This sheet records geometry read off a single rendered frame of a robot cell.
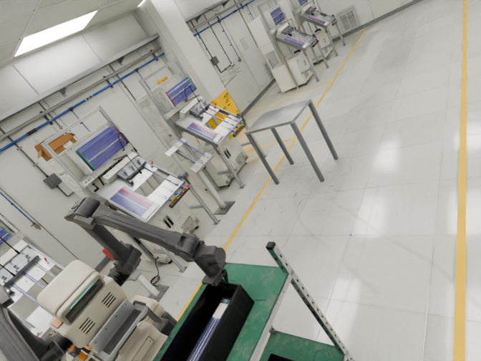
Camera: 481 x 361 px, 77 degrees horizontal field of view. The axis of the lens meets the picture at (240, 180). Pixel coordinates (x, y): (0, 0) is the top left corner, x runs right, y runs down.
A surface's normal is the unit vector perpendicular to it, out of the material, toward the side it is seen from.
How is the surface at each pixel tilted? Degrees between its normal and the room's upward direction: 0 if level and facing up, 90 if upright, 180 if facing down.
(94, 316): 98
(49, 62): 90
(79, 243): 90
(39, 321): 47
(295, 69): 90
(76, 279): 42
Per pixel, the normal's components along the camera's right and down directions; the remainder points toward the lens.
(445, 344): -0.51, -0.77
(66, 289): 0.11, -0.65
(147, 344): 0.79, -0.02
